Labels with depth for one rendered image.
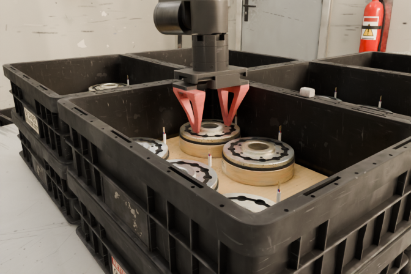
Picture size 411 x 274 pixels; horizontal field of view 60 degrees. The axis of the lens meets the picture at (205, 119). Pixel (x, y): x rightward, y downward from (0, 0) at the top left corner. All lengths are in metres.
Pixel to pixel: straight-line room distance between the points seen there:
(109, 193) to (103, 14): 3.87
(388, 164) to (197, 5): 0.34
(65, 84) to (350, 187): 0.79
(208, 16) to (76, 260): 0.41
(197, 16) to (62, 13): 3.51
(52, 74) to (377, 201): 0.78
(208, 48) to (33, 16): 3.42
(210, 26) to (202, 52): 0.04
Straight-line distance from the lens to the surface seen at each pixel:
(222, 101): 0.61
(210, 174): 0.44
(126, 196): 0.39
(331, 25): 3.70
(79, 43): 4.10
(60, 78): 0.96
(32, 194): 0.80
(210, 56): 0.54
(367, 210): 0.38
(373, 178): 0.33
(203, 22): 0.53
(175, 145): 0.61
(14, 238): 0.68
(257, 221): 0.23
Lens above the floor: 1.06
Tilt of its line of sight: 18 degrees down
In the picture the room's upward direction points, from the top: straight up
